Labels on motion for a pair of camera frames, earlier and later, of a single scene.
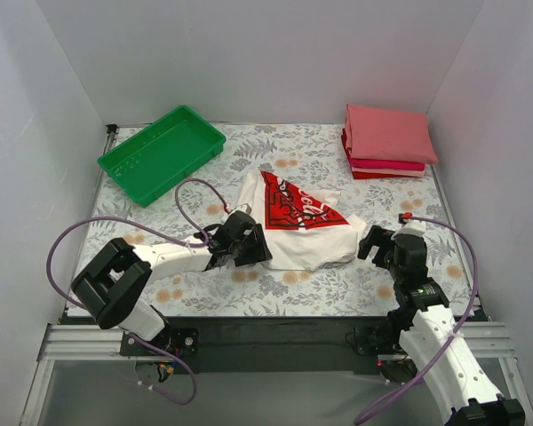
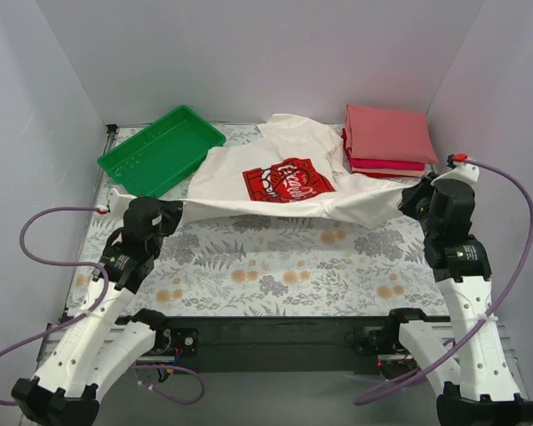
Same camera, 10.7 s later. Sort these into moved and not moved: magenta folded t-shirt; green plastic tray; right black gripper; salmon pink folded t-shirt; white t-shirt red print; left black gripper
Moved: left black gripper; white t-shirt red print; right black gripper
Not moved: salmon pink folded t-shirt; magenta folded t-shirt; green plastic tray
